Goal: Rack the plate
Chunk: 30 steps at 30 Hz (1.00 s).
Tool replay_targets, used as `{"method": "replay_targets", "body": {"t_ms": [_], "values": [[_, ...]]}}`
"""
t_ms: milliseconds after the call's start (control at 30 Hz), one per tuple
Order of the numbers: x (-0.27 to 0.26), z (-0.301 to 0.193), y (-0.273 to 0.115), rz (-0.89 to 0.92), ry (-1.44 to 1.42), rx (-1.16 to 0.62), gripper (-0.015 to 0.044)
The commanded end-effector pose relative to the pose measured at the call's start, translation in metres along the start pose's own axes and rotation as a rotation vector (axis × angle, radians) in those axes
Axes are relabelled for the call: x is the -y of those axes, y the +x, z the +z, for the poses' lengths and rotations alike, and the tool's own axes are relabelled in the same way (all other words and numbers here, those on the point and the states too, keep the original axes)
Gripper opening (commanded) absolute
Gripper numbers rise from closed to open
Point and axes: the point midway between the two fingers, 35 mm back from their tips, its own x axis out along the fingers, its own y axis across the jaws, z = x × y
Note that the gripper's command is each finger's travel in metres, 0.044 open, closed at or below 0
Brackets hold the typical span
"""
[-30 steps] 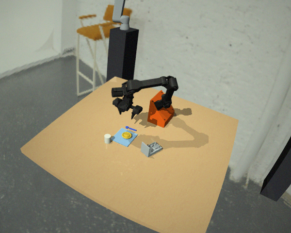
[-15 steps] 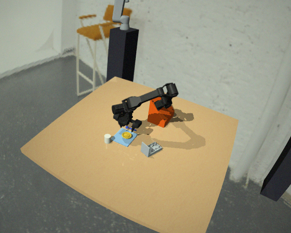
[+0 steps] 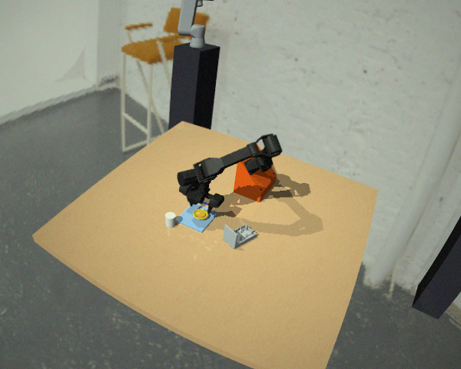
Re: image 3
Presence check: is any olive-yellow round plate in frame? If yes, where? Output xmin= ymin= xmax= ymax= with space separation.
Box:
xmin=194 ymin=209 xmax=208 ymax=220

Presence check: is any light blue square mat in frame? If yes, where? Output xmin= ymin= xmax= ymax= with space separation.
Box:
xmin=176 ymin=204 xmax=218 ymax=233

